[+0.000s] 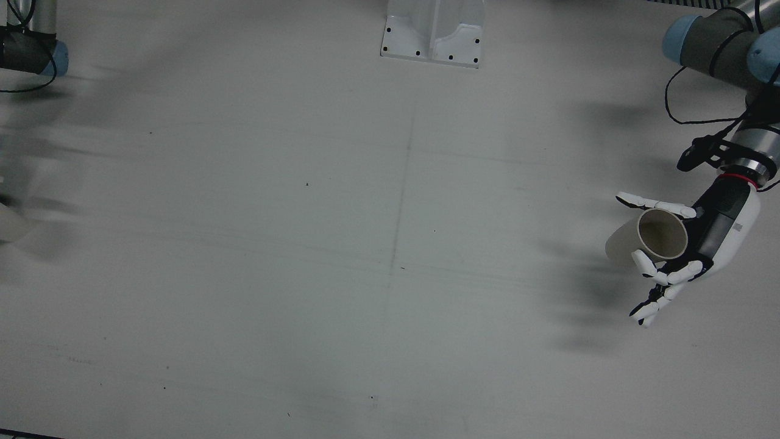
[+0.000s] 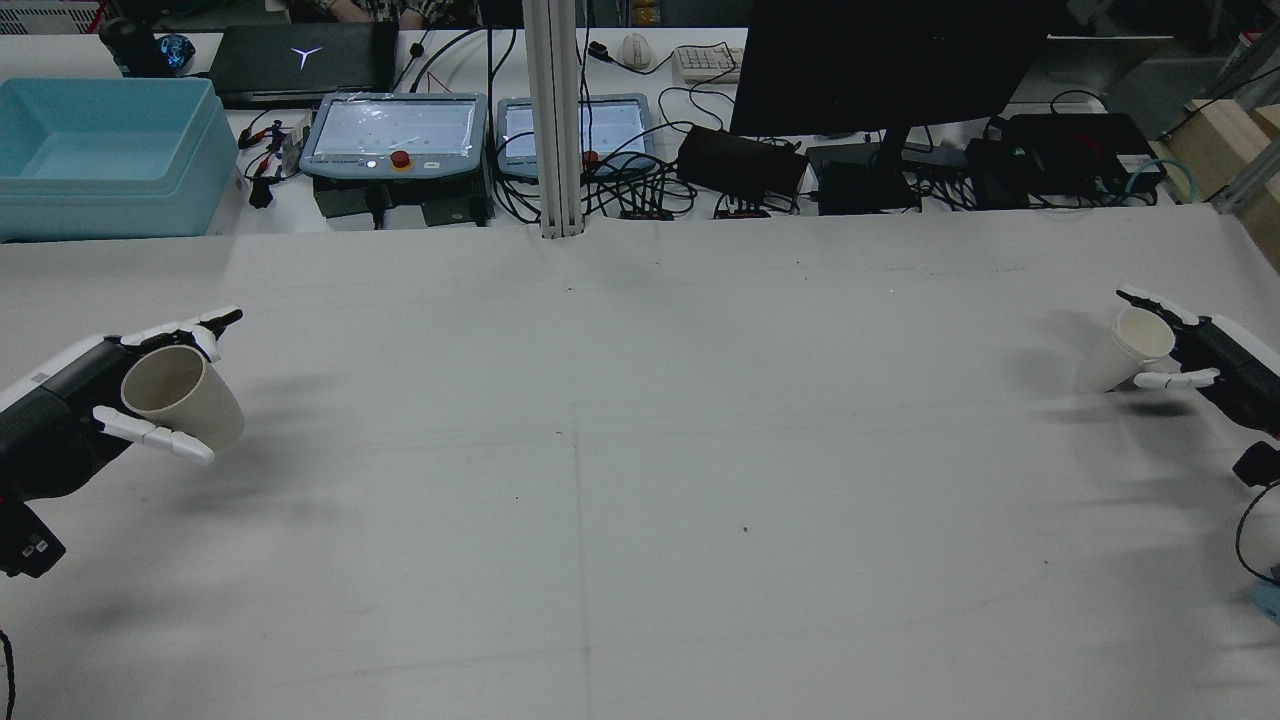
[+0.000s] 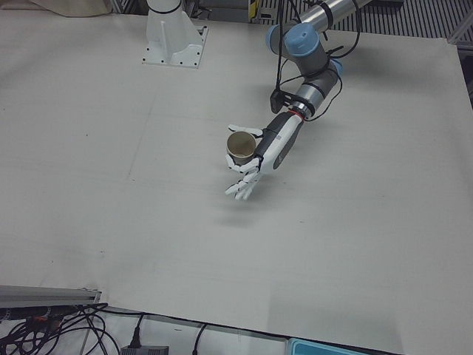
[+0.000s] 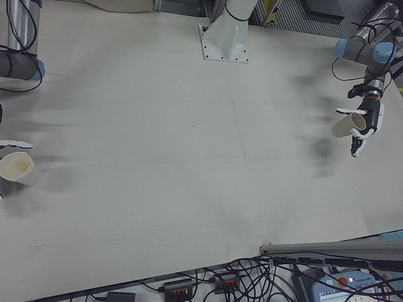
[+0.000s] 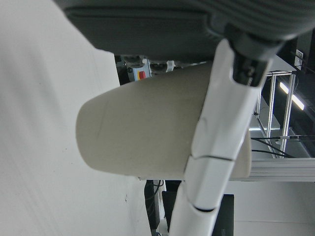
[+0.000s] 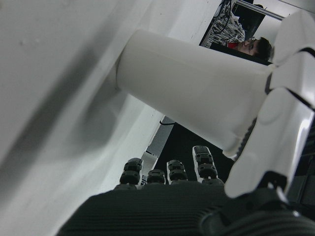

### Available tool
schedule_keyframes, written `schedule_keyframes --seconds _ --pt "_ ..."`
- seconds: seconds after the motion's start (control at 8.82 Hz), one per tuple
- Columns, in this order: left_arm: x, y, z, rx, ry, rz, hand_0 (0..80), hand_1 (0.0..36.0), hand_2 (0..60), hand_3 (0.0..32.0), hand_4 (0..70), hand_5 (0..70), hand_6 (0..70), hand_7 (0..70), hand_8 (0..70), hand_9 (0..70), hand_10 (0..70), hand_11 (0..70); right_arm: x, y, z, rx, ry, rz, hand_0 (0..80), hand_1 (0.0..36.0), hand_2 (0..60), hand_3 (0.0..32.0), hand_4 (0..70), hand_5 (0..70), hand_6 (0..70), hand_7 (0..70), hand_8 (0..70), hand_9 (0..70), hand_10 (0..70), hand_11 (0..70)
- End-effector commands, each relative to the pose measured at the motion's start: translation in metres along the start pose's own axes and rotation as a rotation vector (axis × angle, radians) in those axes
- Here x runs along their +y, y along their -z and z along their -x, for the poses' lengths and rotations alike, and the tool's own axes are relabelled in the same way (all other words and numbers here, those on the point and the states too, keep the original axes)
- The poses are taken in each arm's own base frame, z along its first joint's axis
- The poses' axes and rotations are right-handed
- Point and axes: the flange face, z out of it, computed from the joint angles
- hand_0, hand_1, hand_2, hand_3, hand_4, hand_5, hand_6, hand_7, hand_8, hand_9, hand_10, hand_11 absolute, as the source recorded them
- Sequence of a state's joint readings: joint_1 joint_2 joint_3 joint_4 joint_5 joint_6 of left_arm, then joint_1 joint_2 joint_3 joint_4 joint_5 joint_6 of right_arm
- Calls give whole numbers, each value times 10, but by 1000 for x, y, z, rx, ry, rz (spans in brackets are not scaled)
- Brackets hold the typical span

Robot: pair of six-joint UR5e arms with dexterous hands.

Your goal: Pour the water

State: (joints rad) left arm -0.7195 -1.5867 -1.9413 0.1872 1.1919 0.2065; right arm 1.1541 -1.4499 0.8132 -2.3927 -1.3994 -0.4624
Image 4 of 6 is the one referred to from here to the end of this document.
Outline white and grey robot hand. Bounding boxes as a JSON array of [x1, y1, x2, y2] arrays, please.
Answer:
[[0, 140, 34, 150], [335, 99, 387, 158]]

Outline cream cup with notched rim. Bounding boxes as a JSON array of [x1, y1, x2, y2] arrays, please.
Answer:
[[0, 152, 41, 187]]

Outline cream plain cup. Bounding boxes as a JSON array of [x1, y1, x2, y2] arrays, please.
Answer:
[[332, 112, 368, 138]]

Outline teach pendant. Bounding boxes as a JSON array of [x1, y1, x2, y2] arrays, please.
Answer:
[[310, 270, 403, 302]]

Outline black power brick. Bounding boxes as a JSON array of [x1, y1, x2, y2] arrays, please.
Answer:
[[106, 291, 137, 302]]

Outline black adapter with orange ports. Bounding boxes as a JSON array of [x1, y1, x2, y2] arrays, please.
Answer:
[[162, 277, 194, 298], [213, 272, 242, 294]]

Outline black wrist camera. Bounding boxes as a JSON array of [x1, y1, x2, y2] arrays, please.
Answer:
[[347, 83, 368, 99]]

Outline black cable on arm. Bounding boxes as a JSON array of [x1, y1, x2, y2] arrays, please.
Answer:
[[0, 0, 43, 94], [331, 12, 398, 83]]

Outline grey cable tray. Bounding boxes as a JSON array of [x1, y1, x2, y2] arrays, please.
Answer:
[[259, 235, 403, 269]]

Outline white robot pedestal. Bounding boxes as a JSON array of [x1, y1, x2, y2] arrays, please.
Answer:
[[197, 0, 251, 65]]

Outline black tangled cables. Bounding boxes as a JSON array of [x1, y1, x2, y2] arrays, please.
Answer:
[[138, 256, 315, 302]]

